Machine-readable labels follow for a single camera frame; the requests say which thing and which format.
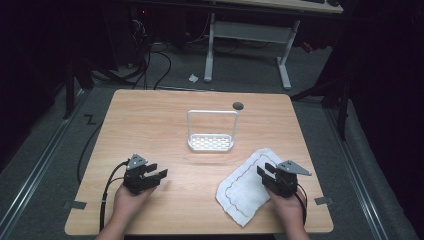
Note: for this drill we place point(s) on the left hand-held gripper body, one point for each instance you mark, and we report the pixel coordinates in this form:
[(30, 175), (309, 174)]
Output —
[(135, 178)]

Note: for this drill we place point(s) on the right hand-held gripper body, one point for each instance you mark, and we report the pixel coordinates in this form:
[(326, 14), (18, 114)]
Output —
[(285, 181)]

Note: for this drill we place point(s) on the white towel with red stitching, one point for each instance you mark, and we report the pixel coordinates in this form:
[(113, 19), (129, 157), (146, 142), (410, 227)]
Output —
[(243, 191)]

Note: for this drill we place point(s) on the white towel rack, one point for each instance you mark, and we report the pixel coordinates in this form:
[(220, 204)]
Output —
[(210, 143)]

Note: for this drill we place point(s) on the person's left hand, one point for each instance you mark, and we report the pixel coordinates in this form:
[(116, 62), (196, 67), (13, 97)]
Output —
[(128, 203)]

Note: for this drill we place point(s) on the person's right hand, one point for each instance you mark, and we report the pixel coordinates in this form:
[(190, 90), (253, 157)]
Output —
[(289, 210)]

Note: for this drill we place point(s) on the grey tape piece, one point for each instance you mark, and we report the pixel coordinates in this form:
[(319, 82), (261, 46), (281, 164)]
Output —
[(76, 205), (323, 201)]

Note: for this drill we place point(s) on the black metal stand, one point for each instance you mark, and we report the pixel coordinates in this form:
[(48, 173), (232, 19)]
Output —
[(69, 93), (341, 113)]

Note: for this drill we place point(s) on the white paper scrap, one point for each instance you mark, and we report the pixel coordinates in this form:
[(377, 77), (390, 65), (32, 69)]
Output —
[(193, 78)]

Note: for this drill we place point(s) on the small red object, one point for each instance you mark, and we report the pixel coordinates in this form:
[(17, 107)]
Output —
[(307, 47)]

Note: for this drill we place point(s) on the white-framed background desk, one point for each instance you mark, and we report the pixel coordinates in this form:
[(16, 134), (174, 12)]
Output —
[(253, 31)]

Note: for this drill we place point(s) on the metal floor rail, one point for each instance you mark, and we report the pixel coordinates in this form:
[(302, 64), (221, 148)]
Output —
[(33, 176), (358, 183)]

